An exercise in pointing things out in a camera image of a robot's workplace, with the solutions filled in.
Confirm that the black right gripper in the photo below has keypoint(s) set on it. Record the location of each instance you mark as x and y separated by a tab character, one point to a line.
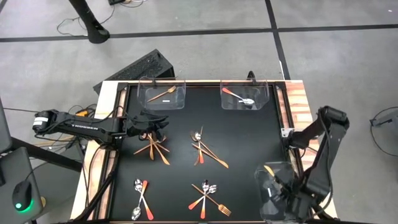
298	203

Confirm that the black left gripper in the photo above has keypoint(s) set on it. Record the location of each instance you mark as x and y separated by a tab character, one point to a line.
141	124

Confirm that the clear plastic container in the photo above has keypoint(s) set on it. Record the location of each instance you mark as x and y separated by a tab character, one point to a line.
261	99
262	203
175	105

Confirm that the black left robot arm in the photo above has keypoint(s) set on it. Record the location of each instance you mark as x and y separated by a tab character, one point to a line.
84	127

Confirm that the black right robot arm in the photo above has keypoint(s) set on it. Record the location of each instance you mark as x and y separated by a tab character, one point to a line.
329	140

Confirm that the black computer case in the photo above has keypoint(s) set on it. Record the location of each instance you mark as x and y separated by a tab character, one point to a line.
146	67

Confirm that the black desk foot bar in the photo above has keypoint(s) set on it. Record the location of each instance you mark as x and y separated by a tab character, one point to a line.
46	154

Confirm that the grey stand base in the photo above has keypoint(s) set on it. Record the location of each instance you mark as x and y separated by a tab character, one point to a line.
385	119

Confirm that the black power strip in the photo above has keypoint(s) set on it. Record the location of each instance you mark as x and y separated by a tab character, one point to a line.
115	2

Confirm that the grey side table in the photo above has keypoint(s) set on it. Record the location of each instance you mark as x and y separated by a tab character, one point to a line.
31	161

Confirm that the yellow round disc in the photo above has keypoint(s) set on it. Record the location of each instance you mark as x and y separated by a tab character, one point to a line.
43	201

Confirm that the dark monitor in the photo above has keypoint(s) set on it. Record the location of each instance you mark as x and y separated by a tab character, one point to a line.
4	130

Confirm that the black computer mouse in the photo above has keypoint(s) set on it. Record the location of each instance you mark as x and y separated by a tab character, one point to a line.
21	194

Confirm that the black camera stand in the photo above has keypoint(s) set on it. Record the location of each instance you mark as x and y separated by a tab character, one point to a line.
251	76

